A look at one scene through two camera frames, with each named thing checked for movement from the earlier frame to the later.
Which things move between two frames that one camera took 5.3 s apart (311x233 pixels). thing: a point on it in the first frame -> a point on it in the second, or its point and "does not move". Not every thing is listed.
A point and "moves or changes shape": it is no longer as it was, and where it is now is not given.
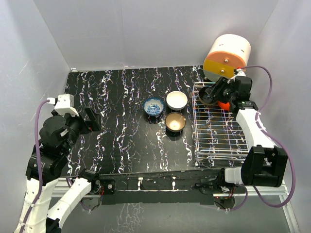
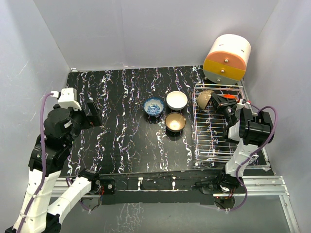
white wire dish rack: (218, 136) does not move
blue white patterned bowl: (153, 106) does not move
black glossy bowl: (205, 98) moves or changes shape
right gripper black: (220, 84) -> (219, 101)
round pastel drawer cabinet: (226, 53) does not move
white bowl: (177, 100) does not move
